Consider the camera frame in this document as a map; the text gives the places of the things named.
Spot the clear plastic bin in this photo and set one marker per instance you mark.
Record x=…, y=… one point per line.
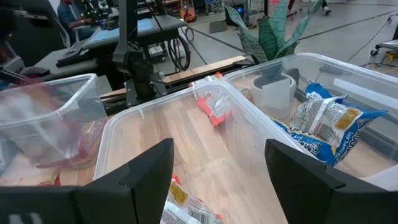
x=62, y=102
x=357, y=77
x=186, y=140

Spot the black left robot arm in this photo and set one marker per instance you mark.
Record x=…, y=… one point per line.
x=130, y=46

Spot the grey desk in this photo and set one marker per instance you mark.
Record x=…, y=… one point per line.
x=168, y=25
x=62, y=70

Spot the person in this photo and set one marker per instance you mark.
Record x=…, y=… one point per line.
x=66, y=15

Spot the orange Maruchan ramen packet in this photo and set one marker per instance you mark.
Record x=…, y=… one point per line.
x=186, y=202
x=214, y=105

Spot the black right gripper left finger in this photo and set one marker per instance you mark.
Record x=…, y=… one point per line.
x=140, y=193

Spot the wheeled cart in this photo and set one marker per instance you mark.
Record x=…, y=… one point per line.
x=390, y=45

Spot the blue desk mat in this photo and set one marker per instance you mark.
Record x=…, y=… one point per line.
x=109, y=32

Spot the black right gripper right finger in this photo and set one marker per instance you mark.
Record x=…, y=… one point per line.
x=298, y=186

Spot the black keyboard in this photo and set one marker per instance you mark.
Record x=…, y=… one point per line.
x=73, y=54

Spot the blue Maruchan ramen packet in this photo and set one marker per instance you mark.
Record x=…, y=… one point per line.
x=326, y=121

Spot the snake plant in white pot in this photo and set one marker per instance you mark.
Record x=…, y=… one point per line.
x=270, y=40

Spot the red Maruchan ramen packet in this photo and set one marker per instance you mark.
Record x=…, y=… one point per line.
x=90, y=140
x=51, y=181
x=37, y=124

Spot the orange tool bag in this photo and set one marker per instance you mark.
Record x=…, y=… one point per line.
x=188, y=15

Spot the black speaker box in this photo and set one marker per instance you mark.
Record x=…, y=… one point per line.
x=235, y=15

